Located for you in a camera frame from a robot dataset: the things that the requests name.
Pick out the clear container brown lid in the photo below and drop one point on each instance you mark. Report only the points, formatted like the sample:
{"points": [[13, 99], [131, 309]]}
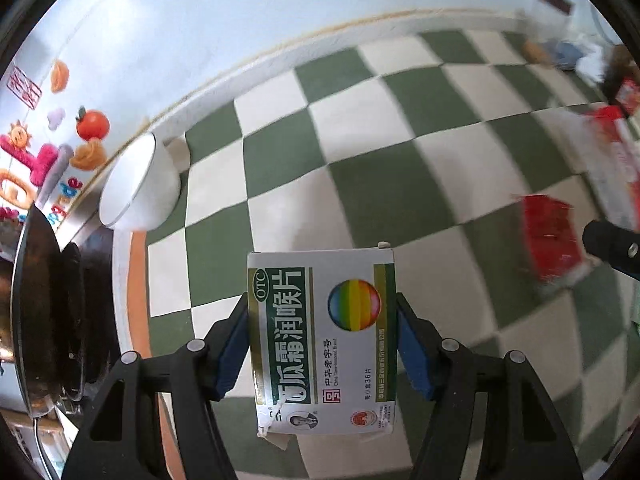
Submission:
{"points": [[547, 12]]}

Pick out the white plastic bag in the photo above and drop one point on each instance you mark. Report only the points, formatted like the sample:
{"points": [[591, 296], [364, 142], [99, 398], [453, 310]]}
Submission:
{"points": [[595, 60]]}

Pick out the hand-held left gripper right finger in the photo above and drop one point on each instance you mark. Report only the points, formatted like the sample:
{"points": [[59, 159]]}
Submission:
{"points": [[414, 355]]}

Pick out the brown bread roll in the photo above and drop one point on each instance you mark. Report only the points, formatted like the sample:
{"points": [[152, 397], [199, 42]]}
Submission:
{"points": [[536, 52]]}

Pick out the orange ingot wall sticker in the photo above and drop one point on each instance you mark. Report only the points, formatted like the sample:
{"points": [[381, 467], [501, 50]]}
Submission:
{"points": [[89, 156]]}

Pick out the red snack packet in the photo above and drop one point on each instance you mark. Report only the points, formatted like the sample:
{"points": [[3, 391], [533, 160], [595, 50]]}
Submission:
{"points": [[552, 235]]}

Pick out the red paper wall sticker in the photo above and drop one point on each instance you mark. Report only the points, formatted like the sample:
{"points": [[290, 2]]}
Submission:
{"points": [[25, 86]]}

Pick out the green white medicine box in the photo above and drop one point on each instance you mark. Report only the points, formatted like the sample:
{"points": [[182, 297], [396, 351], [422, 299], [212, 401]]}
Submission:
{"points": [[320, 350]]}

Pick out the blue cloth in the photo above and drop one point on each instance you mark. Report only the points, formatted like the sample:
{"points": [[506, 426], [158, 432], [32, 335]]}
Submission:
{"points": [[567, 55]]}

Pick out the pink letter wall sticker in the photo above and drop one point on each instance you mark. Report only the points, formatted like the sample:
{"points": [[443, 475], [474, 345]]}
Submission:
{"points": [[37, 162]]}

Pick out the small red packet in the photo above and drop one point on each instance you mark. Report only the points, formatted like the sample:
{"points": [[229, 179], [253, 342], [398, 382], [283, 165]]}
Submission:
{"points": [[630, 94]]}

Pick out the black frying pan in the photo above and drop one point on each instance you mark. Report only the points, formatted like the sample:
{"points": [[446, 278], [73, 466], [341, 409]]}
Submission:
{"points": [[45, 310]]}

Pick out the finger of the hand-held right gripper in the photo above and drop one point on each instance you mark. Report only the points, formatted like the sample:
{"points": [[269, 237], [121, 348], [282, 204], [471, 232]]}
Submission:
{"points": [[612, 245]]}

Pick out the green white checkered mat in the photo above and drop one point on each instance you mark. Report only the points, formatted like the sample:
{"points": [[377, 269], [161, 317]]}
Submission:
{"points": [[380, 160]]}

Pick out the purple cloud wall sticker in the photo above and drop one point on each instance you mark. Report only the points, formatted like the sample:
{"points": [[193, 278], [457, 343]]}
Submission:
{"points": [[56, 118]]}

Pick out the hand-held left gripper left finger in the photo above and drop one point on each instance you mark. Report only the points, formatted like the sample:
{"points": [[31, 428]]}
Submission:
{"points": [[231, 355]]}

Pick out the orange slice wall sticker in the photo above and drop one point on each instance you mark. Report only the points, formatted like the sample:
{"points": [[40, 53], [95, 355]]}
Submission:
{"points": [[60, 76]]}

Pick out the red white plastic wrapper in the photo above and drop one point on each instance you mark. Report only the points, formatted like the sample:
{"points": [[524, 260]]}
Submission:
{"points": [[617, 155]]}

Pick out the small lettering wall sticker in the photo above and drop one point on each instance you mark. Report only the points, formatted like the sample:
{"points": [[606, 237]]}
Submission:
{"points": [[64, 199]]}

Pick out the white bowl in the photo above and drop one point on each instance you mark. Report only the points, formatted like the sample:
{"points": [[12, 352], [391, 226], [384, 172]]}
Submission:
{"points": [[145, 190]]}

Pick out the sun wall sticker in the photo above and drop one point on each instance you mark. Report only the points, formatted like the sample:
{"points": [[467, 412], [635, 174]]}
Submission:
{"points": [[19, 135]]}

